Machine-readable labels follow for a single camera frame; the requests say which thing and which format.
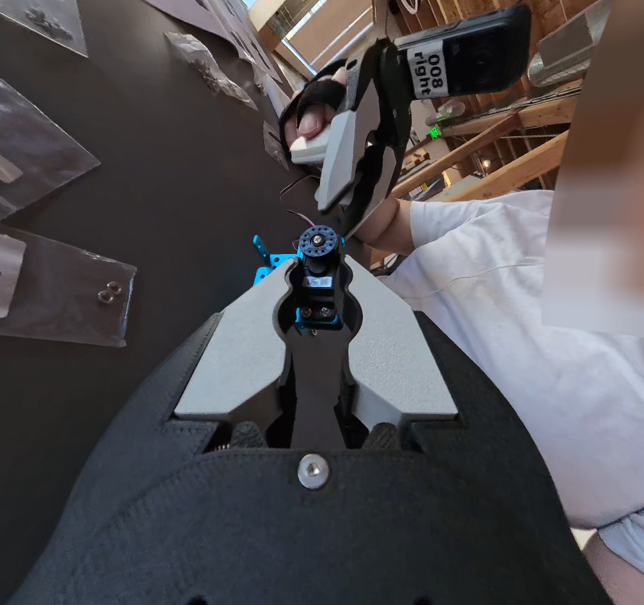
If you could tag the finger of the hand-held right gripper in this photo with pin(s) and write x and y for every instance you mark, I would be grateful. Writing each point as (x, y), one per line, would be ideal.
(380, 177)
(344, 162)

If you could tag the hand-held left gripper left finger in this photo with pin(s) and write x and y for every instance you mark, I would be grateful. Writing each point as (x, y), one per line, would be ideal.
(231, 358)

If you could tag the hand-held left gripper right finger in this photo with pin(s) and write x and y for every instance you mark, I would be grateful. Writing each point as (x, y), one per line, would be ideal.
(397, 363)

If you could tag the black servo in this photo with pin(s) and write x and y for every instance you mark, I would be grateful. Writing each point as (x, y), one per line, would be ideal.
(322, 273)

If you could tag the person's right forearm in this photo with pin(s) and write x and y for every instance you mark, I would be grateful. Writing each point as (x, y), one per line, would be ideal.
(387, 223)

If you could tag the dark grey desk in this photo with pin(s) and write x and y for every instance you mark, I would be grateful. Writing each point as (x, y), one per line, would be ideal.
(151, 187)

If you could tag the person's right hand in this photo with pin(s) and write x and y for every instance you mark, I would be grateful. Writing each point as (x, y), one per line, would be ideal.
(314, 120)

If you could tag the green exit sign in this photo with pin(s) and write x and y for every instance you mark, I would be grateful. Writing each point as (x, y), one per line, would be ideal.
(433, 132)

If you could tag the small crumpled clear bag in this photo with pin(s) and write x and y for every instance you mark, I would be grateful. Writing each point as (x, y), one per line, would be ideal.
(274, 145)

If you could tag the white shirt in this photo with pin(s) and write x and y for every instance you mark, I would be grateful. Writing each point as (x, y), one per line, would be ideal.
(503, 338)

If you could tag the clear bag with two nuts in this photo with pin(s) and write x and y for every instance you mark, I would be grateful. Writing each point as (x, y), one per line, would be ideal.
(65, 303)

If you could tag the clear bag with silver screws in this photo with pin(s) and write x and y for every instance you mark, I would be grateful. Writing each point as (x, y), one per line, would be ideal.
(201, 59)

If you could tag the clear bag with white label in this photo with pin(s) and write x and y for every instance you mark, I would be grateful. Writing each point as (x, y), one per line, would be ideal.
(45, 152)

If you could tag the clear bag with dark screws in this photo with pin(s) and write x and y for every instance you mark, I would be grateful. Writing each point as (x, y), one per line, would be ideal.
(43, 1)

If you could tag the silver air duct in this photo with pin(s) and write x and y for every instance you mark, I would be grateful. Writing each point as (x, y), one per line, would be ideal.
(558, 57)

